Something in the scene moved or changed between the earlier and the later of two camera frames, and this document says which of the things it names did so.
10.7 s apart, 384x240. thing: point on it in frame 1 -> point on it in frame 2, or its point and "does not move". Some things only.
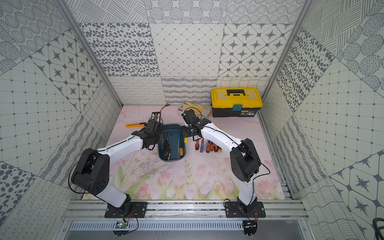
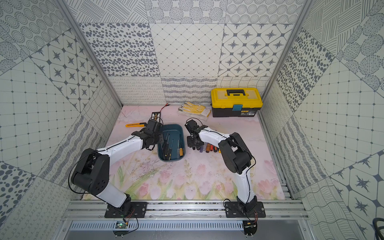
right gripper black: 184,131 -> 190,144
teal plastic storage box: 173,149 does not move
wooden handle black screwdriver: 208,146 does not move
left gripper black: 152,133 does not move
